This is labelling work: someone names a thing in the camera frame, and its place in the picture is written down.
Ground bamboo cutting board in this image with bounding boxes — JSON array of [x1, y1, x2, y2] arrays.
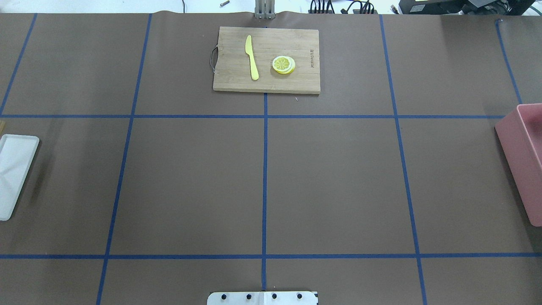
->
[[213, 26, 321, 95]]

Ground yellow lemon slices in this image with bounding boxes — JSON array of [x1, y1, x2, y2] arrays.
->
[[272, 55, 296, 75]]

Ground yellow plastic knife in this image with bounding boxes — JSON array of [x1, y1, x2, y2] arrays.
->
[[245, 35, 260, 81]]

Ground pink plastic bin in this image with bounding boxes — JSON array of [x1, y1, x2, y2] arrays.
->
[[495, 103, 542, 227]]

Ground black device at table edge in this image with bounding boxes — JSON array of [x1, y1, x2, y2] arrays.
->
[[398, 0, 536, 16]]

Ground white rectangular tray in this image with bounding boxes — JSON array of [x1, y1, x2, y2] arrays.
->
[[0, 134, 39, 221]]

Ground grey metal camera post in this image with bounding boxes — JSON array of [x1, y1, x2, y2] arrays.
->
[[255, 0, 276, 19]]

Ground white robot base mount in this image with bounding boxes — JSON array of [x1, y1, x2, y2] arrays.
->
[[207, 291, 319, 305]]

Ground black cable bundle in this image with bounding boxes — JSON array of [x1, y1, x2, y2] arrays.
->
[[308, 0, 378, 14]]

